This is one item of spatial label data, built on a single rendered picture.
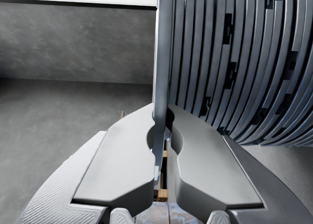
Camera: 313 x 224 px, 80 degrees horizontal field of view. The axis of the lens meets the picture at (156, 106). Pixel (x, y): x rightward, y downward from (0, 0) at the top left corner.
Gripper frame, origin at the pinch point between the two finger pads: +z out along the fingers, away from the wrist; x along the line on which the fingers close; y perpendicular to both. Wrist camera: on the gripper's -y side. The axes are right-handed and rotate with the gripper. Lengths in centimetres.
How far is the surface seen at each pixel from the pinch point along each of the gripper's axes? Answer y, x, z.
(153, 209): 82, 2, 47
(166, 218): 82, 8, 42
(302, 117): 3.5, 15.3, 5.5
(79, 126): 240, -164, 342
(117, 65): 123, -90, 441
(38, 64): 128, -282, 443
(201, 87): 0.4, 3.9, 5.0
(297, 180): 19.5, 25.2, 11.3
